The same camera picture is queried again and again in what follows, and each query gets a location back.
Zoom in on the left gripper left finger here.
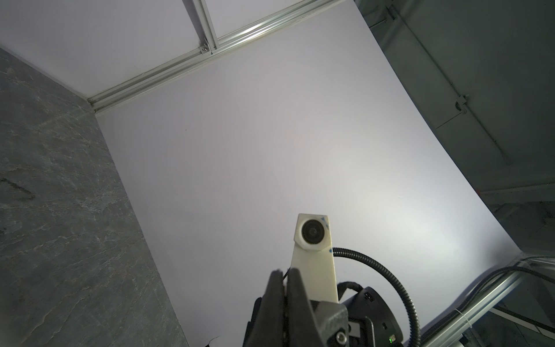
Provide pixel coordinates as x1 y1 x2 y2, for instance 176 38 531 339
243 270 285 347

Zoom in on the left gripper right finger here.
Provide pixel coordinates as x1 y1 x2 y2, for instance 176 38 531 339
286 267 325 346

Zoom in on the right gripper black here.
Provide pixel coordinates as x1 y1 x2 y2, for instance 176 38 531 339
311 299 369 346

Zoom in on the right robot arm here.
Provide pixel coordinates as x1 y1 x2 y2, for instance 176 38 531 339
311 247 422 346

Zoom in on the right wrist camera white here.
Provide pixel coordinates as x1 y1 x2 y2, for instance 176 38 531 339
291 213 338 303

